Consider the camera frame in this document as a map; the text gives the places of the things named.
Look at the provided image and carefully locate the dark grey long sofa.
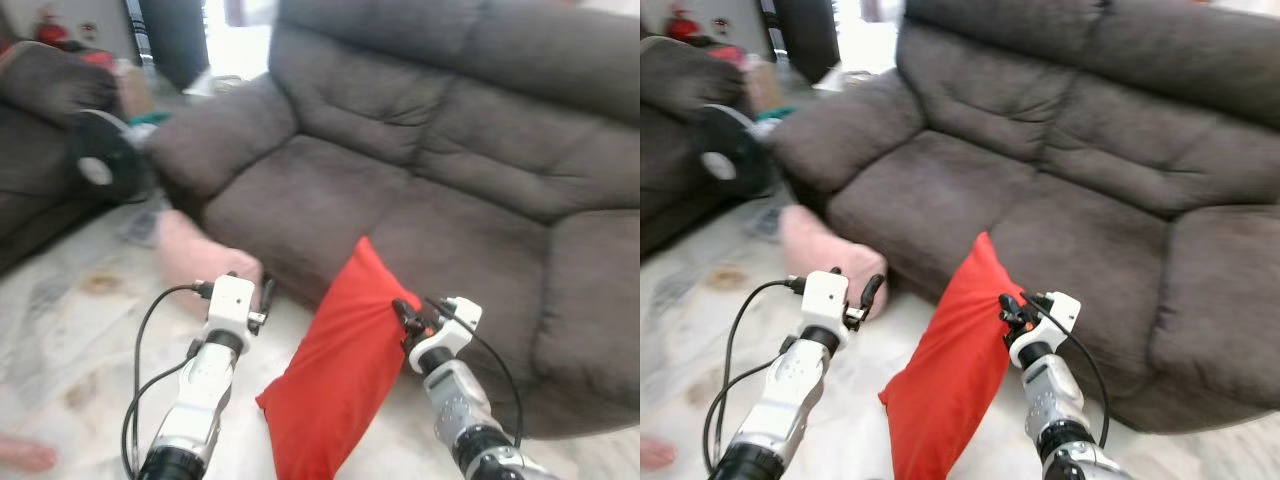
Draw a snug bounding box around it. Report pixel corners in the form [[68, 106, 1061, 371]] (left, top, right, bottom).
[[640, 35, 756, 256], [0, 40, 126, 276]]

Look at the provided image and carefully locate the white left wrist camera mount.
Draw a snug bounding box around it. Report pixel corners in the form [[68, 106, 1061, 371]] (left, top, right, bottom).
[[205, 275, 258, 336], [800, 270, 851, 331]]

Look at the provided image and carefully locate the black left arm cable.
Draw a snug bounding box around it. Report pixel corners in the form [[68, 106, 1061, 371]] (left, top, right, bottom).
[[122, 345, 201, 479], [703, 340, 796, 473]]

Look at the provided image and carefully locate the brown cardboard box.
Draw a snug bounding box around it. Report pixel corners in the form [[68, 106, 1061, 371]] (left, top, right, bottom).
[[745, 55, 791, 113], [113, 58, 156, 119]]

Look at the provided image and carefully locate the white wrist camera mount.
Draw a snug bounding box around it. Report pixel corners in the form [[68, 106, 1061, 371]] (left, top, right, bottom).
[[408, 297, 483, 373], [800, 270, 851, 331], [205, 275, 258, 336], [1012, 292, 1083, 369]]

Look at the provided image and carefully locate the red pillow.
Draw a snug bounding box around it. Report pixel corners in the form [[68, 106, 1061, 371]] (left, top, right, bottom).
[[878, 232, 1026, 480], [255, 235, 426, 480]]

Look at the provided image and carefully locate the dark grey two-seat sofa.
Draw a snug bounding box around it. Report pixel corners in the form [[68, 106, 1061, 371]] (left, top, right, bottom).
[[145, 0, 641, 441], [768, 0, 1280, 436]]

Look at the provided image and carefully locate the red fire extinguisher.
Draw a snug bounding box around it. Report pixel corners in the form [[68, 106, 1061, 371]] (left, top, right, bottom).
[[668, 5, 706, 43], [35, 8, 73, 49]]

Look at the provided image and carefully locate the pink plush cushion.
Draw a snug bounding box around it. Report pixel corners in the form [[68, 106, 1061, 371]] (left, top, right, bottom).
[[778, 203, 886, 319], [155, 208, 266, 319]]

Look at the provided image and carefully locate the black floor fan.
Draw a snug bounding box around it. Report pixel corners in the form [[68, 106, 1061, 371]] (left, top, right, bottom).
[[68, 108, 161, 206], [698, 103, 776, 198]]

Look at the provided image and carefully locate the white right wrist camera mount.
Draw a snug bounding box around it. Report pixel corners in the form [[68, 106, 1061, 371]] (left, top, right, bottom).
[[1012, 292, 1083, 369], [408, 297, 483, 373]]

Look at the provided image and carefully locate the dark door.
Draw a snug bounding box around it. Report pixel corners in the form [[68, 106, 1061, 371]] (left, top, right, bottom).
[[765, 0, 841, 83], [135, 0, 211, 91]]

